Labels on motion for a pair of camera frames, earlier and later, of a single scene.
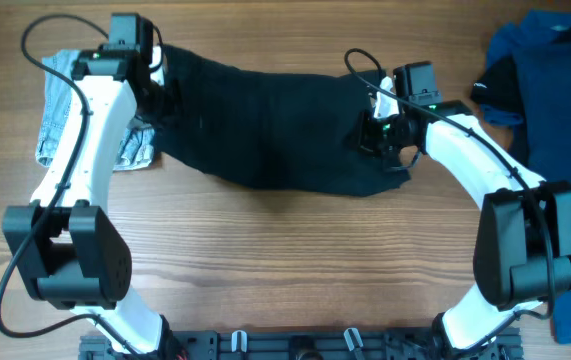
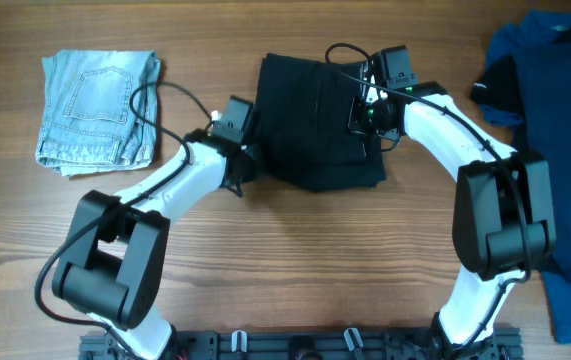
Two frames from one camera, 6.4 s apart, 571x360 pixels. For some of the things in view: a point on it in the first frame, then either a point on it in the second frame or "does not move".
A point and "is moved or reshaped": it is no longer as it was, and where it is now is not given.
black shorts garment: (280, 130) is moved or reshaped
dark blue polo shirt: (562, 110) does not move
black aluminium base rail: (308, 344) does not move
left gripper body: (162, 107) -> (248, 166)
